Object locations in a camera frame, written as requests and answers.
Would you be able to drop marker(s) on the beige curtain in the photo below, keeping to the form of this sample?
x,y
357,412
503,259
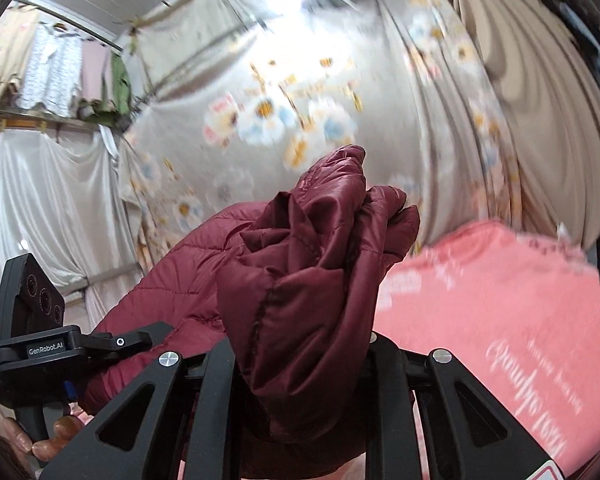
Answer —
x,y
540,100

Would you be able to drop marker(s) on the white curtain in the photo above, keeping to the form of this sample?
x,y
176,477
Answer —
x,y
45,210

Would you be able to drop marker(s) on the green hanging garment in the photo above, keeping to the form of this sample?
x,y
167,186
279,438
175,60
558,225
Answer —
x,y
120,82

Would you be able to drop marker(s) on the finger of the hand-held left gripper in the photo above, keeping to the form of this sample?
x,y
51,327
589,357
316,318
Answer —
x,y
130,340

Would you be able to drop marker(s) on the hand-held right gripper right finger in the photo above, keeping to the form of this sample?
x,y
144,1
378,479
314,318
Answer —
x,y
386,360

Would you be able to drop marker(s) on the grey floral sheet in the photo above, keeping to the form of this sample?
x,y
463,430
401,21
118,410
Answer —
x,y
290,110

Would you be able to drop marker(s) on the white patterned hanging garment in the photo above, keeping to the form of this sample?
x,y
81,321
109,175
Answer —
x,y
50,70

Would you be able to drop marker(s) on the pink printed blanket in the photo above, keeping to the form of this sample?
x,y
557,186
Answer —
x,y
505,310

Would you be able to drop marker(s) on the pink hanging garment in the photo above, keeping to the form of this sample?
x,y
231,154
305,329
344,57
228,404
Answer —
x,y
96,72

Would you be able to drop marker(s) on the maroon puffer jacket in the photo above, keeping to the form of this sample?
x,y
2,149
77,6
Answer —
x,y
300,270

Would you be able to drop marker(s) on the person's left hand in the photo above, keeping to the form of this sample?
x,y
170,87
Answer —
x,y
55,435

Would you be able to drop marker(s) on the beige hanging garment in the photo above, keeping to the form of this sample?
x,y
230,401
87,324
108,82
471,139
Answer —
x,y
2,55

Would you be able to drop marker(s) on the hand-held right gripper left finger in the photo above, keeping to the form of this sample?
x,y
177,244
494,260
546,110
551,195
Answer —
x,y
219,360

